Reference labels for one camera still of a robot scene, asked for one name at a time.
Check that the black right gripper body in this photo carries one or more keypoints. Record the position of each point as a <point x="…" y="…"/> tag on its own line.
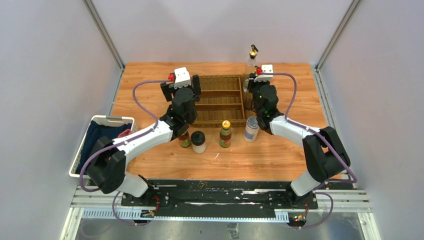
<point x="255" y="87"/>

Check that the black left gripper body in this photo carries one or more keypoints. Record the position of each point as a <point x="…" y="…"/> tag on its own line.
<point x="168" y="90"/>

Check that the clear oil bottle gold spout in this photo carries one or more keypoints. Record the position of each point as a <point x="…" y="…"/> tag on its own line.
<point x="252" y="61"/>

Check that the silver-lid shaker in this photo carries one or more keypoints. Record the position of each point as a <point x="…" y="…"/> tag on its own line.
<point x="251" y="129"/>

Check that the oil bottle with brown residue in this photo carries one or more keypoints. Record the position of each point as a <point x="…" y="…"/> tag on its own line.
<point x="245" y="84"/>

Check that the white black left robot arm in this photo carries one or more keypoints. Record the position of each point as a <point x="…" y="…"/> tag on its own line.
<point x="108" y="162"/>

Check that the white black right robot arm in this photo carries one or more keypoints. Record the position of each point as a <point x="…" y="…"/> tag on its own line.
<point x="325" y="155"/>

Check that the wicker divided tray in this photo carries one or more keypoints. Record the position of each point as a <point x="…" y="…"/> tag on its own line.
<point x="221" y="99"/>

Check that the sauce bottle yellow cap left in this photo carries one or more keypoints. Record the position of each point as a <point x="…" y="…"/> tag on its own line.
<point x="184" y="139"/>

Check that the sauce bottle yellow cap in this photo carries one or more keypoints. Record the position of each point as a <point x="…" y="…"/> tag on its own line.
<point x="184" y="139"/>
<point x="225" y="134"/>

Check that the black-lid spice jar front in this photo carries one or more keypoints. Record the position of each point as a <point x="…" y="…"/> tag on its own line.
<point x="198" y="141"/>

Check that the sauce bottle yellow cap right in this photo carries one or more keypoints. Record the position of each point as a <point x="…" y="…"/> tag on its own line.
<point x="225" y="134"/>

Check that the pink cloth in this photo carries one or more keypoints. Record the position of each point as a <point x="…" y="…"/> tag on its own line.
<point x="125" y="133"/>

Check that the navy blue cloth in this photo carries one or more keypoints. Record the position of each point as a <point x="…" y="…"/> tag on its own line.
<point x="96" y="131"/>

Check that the white laundry basket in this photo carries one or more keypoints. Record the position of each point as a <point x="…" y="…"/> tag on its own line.
<point x="112" y="121"/>

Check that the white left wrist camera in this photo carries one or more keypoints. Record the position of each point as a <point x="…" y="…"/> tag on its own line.
<point x="180" y="78"/>

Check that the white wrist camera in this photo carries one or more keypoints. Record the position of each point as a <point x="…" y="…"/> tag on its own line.
<point x="264" y="72"/>
<point x="180" y="78"/>

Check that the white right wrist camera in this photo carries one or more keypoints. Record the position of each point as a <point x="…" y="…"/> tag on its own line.
<point x="264" y="72"/>

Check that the aluminium frame post right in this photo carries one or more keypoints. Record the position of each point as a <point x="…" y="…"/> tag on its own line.
<point x="354" y="4"/>

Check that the aluminium frame post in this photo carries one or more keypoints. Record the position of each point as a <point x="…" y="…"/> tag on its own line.
<point x="91" y="8"/>
<point x="354" y="4"/>

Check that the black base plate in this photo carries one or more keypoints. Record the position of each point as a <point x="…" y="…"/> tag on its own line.
<point x="222" y="199"/>

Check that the aluminium frame post left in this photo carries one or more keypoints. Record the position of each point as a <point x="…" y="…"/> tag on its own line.
<point x="91" y="8"/>

